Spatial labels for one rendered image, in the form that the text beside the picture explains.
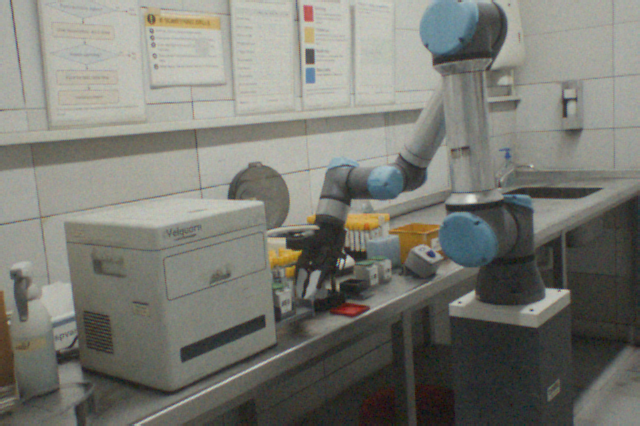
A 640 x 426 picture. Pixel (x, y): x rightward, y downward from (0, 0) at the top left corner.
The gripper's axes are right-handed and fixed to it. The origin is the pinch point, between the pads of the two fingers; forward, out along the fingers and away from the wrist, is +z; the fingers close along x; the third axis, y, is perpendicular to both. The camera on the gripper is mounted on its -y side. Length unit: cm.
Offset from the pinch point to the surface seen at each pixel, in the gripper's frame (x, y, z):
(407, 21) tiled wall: 60, 94, -143
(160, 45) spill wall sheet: 59, -17, -63
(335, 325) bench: -7.3, 3.9, 3.2
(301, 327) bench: -1.2, 0.1, 5.4
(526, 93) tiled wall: 53, 208, -169
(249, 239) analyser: -4.5, -26.2, -6.2
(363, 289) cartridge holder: 0.2, 22.1, -9.3
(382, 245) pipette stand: 6.7, 35.6, -25.1
